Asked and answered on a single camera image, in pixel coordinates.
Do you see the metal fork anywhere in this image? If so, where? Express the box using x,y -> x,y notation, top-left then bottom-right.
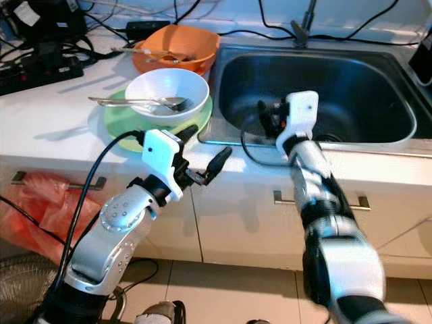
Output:
88,97 -> 176,106

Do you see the metal cabinet handle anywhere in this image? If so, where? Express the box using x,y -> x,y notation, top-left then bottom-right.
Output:
273,190 -> 372,211
11,171 -> 107,190

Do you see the black tether cable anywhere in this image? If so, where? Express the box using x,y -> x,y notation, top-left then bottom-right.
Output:
0,194 -> 72,264

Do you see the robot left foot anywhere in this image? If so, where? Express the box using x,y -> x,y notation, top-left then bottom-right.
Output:
135,300 -> 186,324

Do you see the steel kitchen sink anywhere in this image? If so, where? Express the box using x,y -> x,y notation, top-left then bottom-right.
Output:
199,44 -> 418,149

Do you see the wire fan grill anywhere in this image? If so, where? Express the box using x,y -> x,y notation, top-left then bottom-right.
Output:
0,253 -> 72,324

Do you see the metal spoon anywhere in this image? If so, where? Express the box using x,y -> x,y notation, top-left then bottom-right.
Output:
98,99 -> 188,112

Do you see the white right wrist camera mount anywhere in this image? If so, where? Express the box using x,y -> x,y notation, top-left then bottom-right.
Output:
275,90 -> 319,155

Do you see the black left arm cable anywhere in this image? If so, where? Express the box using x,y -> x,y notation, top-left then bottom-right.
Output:
57,130 -> 149,304

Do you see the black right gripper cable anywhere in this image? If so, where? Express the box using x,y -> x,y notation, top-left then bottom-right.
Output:
241,115 -> 288,167

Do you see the white bowl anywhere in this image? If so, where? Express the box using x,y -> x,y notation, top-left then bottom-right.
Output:
125,68 -> 211,121

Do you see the small black adapter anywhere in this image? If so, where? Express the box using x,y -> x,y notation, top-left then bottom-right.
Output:
126,20 -> 171,40

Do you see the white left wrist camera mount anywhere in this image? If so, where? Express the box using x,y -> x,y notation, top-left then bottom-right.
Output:
142,130 -> 186,202

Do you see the green plate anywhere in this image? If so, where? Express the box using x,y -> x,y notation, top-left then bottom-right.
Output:
105,88 -> 213,153

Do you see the black labelled power adapter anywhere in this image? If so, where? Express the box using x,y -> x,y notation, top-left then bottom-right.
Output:
10,0 -> 85,45

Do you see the red plastic bag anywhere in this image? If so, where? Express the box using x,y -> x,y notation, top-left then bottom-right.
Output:
0,172 -> 109,264

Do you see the orange bowl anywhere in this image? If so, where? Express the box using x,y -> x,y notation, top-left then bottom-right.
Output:
143,24 -> 221,67

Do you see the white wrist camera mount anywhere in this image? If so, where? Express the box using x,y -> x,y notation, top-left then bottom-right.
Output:
142,130 -> 186,202
275,90 -> 319,155

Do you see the black power strip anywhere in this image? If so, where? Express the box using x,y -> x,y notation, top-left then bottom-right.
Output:
0,54 -> 85,95

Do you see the sink faucet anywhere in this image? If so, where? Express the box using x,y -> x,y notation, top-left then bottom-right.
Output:
290,0 -> 318,47

